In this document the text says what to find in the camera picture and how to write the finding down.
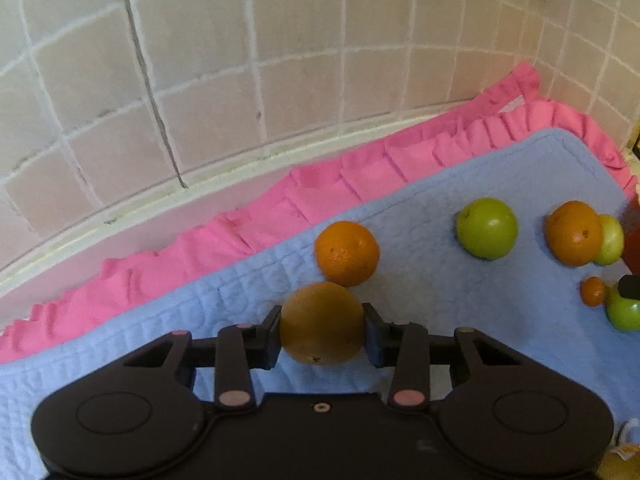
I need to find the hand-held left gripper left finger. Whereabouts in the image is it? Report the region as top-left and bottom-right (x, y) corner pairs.
(120, 304), (284, 409)

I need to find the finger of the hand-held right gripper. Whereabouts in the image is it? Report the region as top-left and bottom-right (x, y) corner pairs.
(617, 274), (640, 302)

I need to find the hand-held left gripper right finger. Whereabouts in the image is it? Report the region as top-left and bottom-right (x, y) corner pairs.
(361, 302), (526, 409)

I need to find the small tangerine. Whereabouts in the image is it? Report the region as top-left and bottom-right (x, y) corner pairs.
(580, 276), (607, 307)

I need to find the red tray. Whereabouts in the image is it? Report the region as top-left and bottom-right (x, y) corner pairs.
(621, 200), (640, 276)

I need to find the large orange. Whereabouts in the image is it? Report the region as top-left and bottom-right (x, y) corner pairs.
(279, 281), (366, 366)

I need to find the large green apple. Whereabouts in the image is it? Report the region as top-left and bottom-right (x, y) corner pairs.
(455, 198), (518, 261)

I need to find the yellow mango with sticker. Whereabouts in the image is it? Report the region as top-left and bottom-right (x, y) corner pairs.
(597, 422), (640, 480)

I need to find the blue quilted blanket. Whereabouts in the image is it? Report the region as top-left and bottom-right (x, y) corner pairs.
(0, 127), (640, 480)

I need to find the pink ruffled cloth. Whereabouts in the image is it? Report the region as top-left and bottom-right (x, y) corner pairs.
(0, 61), (640, 365)

